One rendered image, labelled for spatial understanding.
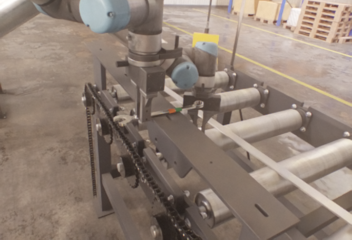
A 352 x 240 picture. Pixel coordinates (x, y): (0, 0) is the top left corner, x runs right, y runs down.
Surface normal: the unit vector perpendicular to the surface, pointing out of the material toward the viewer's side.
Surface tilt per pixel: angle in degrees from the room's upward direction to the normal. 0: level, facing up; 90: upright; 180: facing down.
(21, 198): 0
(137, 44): 90
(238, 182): 0
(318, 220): 0
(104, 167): 90
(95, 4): 90
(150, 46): 90
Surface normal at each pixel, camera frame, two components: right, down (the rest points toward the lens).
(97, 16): -0.46, 0.38
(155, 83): 0.49, 0.44
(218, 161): 0.08, -0.88
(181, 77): 0.15, 0.48
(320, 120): -0.87, 0.17
